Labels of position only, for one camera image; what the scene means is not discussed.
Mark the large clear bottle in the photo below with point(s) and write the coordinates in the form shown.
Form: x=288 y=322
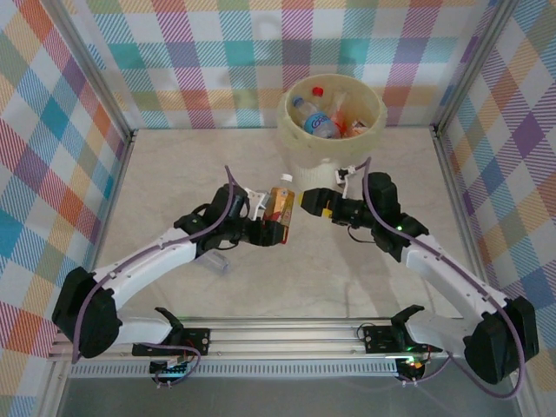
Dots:
x=215 y=262

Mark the white capped blue label bottle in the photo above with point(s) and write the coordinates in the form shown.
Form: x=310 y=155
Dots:
x=319 y=123

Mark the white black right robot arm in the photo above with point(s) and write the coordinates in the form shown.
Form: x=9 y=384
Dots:
x=452 y=273

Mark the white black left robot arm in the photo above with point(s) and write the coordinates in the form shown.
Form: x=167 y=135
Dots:
x=143 y=265

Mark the cream plastic bin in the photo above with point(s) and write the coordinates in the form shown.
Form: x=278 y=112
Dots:
x=313 y=174

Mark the translucent yellow bin liner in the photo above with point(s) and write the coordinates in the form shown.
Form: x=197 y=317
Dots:
x=289 y=134

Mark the left circuit board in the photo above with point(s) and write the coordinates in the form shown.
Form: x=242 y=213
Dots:
x=167 y=369

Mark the circuit board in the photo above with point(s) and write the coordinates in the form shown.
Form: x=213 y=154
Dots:
x=167 y=369
x=410 y=368

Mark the grey metal panel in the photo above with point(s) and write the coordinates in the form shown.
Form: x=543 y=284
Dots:
x=282 y=397

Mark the right circuit board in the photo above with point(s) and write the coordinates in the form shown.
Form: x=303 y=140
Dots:
x=410 y=368

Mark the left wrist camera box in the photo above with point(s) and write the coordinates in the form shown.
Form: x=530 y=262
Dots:
x=256 y=202

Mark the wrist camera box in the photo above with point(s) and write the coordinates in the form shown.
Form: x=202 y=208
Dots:
x=256 y=202
x=343 y=176

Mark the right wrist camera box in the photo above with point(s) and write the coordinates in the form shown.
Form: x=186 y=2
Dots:
x=343 y=176

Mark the aluminium side rail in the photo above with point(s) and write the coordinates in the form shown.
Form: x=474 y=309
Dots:
x=446 y=165
x=118 y=182

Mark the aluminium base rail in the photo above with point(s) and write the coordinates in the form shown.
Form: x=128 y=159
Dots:
x=282 y=336

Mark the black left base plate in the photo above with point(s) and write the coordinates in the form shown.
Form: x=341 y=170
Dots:
x=193 y=334

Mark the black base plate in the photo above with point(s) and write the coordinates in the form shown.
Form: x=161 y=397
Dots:
x=193 y=334
x=378 y=339

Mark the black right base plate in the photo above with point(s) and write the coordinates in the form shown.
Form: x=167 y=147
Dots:
x=378 y=339

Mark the aluminium frame post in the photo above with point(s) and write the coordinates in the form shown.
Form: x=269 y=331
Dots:
x=472 y=65
x=92 y=65

